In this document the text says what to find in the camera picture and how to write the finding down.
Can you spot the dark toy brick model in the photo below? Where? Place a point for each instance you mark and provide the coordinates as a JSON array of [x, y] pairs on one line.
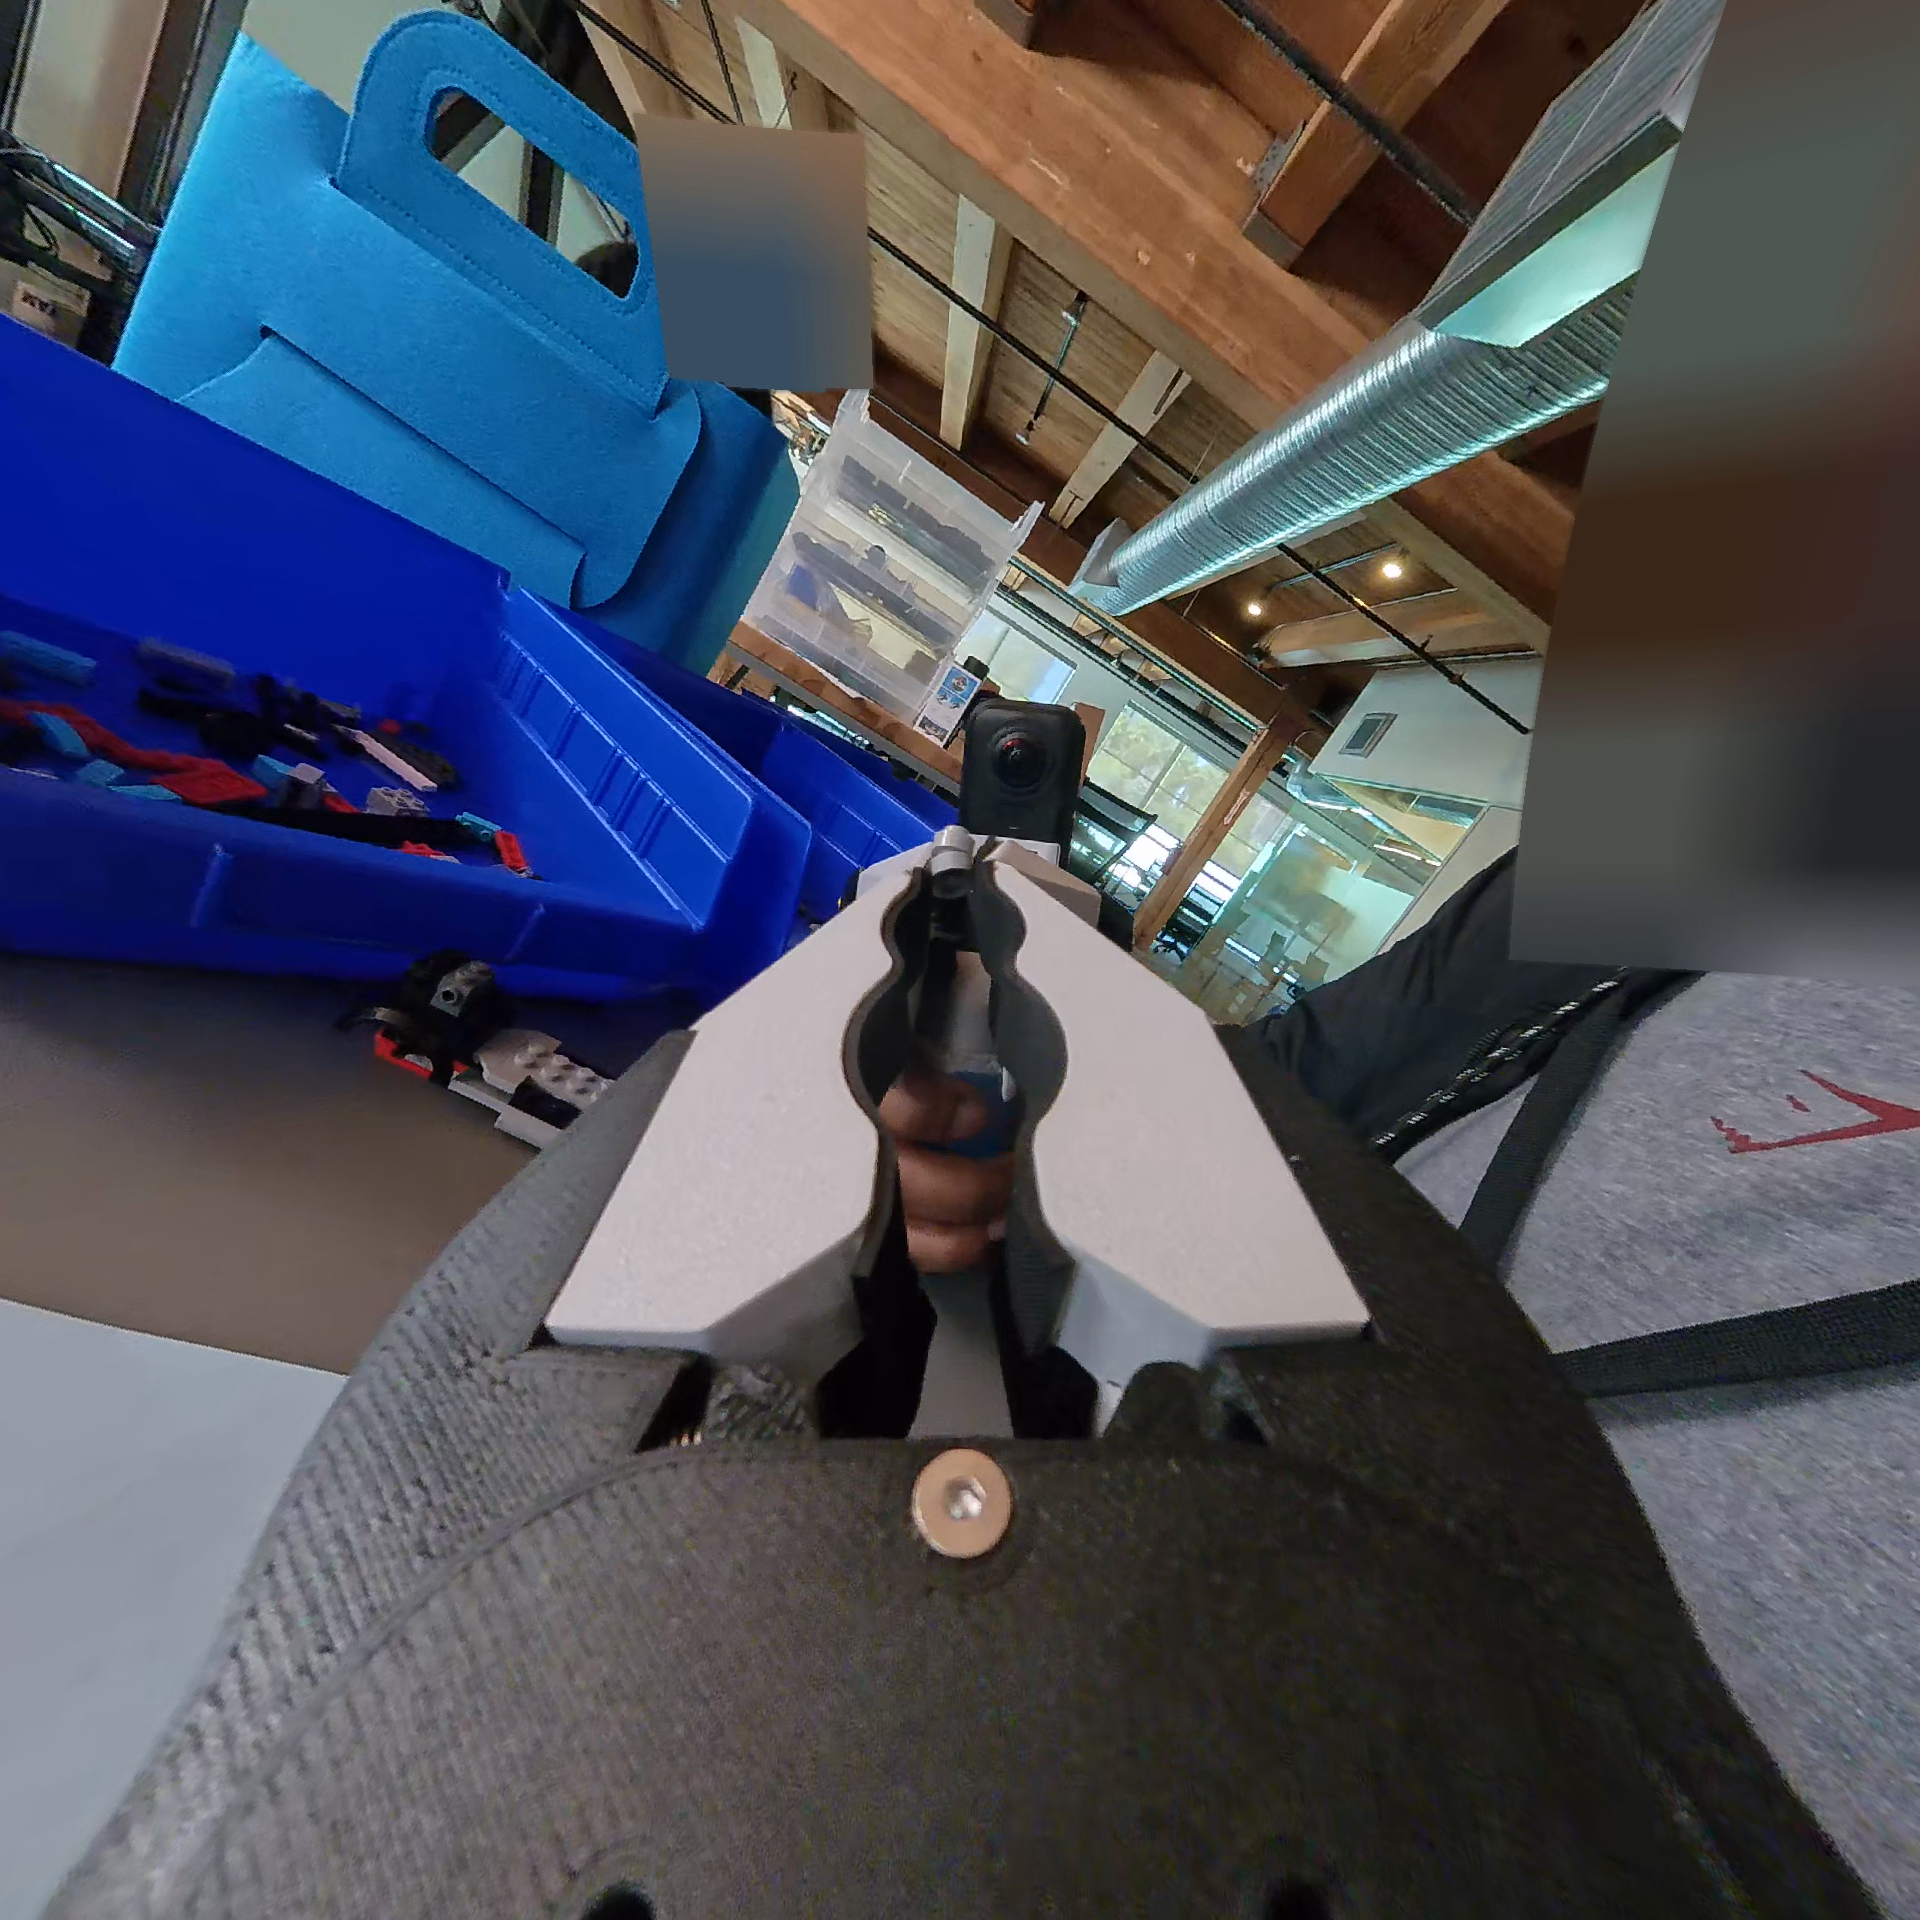
[[451, 1005]]

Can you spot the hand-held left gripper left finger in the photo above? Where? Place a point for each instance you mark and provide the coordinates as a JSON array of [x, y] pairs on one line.
[[705, 1186]]

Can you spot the pile of toy bricks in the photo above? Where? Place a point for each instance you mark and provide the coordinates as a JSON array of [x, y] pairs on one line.
[[224, 781]]

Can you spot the light blue felt bag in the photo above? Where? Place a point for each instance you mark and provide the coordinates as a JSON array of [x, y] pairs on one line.
[[375, 330], [743, 525]]

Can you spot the clear plastic drawer unit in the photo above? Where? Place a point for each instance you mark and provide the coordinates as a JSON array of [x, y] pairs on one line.
[[885, 556]]

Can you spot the silver ventilation duct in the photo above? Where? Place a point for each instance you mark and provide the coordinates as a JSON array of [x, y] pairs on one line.
[[1349, 451]]

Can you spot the pale blue instruction booklet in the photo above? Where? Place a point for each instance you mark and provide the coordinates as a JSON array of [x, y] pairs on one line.
[[120, 1622]]

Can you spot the person's right hand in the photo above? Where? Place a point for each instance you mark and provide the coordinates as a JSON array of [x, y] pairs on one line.
[[931, 1186]]

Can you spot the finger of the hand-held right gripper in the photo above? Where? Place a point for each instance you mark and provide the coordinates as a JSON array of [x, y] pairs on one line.
[[896, 867], [1060, 887]]

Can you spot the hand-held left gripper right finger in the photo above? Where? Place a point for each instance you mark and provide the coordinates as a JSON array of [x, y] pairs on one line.
[[1201, 1186]]

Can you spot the small grey toy brick piece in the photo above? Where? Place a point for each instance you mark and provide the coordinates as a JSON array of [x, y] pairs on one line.
[[950, 863]]

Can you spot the blue plastic bin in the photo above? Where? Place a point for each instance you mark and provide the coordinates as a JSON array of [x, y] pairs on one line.
[[301, 525], [839, 811]]

